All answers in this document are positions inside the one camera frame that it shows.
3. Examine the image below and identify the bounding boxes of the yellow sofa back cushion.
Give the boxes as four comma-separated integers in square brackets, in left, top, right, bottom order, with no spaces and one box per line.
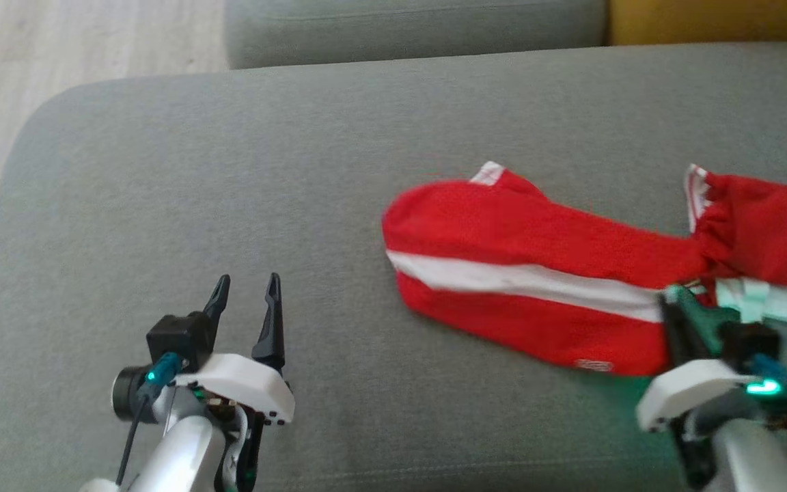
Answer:
[607,0,787,47]

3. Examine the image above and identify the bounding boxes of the large grey sofa seat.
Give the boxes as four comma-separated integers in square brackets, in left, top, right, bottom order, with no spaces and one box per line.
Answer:
[0,42,787,492]

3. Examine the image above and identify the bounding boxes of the teal right camera plug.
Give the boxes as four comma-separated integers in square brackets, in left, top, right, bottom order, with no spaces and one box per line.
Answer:
[752,354,787,394]

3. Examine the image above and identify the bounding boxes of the small grey sofa seat cushion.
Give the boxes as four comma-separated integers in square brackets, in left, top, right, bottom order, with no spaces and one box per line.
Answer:
[224,0,609,69]

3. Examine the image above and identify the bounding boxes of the red shorts with white stripe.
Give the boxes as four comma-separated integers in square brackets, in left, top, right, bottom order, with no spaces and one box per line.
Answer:
[380,161,717,378]

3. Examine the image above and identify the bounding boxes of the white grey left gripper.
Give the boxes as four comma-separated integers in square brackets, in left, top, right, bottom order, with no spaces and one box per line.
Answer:
[174,271,296,492]

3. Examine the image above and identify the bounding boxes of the teal camera plug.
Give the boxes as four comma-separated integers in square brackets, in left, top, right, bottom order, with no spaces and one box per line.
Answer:
[146,352,182,385]
[752,354,787,394]

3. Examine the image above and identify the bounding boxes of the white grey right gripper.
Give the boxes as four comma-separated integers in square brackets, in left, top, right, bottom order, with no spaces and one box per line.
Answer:
[635,286,758,491]

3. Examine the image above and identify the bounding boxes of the teal left camera plug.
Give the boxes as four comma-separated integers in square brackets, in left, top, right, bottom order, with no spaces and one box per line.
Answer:
[146,352,182,385]

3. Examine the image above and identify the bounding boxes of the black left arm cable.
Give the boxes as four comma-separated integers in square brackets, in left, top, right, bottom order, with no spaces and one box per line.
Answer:
[115,393,153,487]

